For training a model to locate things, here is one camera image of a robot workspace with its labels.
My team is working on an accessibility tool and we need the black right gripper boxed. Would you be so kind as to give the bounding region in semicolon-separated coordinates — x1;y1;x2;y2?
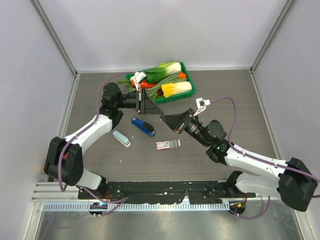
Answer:
160;107;211;148

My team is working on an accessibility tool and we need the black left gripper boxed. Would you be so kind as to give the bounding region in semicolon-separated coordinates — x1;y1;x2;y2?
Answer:
116;88;164;115

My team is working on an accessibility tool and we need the staple box red white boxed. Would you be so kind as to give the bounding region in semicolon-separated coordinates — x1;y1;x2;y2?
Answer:
156;139;181;151

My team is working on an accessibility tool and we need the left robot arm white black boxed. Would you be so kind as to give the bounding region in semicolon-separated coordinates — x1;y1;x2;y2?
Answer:
43;82;164;200

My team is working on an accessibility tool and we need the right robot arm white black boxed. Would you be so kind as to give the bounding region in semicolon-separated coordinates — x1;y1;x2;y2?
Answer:
160;108;318;212

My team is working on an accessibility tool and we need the light blue small stapler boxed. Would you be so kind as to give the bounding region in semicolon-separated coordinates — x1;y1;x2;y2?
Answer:
112;130;131;147

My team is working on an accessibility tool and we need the green plastic tray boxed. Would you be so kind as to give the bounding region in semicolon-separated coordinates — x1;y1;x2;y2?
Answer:
124;61;197;105

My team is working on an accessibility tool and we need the yellow napa cabbage toy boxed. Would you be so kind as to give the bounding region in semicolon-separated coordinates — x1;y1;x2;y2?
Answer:
161;81;192;98

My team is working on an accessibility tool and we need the green bean bundle toy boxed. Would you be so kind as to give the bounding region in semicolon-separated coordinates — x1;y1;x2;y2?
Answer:
126;72;188;101

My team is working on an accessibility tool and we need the green leafy vegetable toy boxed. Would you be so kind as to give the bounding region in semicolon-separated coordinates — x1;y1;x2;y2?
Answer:
138;63;179;83

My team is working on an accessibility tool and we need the small orange carrot toy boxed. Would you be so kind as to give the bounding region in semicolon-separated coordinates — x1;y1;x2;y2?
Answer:
177;72;187;79

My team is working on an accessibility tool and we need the white bok choy toy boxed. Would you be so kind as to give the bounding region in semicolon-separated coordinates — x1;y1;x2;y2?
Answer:
159;61;182;76

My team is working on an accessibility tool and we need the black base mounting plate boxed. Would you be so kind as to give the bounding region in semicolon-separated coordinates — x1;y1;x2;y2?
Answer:
77;180;256;205

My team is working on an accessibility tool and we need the orange snack bag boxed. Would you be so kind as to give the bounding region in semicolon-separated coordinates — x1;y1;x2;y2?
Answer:
41;165;47;175

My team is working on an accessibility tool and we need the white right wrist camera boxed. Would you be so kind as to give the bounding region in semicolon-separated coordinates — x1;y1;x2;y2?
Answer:
193;97;211;117

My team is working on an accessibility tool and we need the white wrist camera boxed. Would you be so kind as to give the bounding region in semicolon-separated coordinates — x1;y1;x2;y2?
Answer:
131;71;147;89
193;97;211;117

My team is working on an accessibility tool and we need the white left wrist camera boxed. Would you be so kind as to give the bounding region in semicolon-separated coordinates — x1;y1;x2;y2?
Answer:
131;71;147;89

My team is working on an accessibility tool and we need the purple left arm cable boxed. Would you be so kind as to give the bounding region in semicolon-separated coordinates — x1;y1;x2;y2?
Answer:
57;72;140;217

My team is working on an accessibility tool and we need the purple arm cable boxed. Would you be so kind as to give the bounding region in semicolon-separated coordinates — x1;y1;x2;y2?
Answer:
204;96;320;220
57;72;140;217

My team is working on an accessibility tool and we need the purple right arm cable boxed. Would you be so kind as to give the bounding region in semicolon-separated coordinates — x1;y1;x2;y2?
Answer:
204;96;320;220

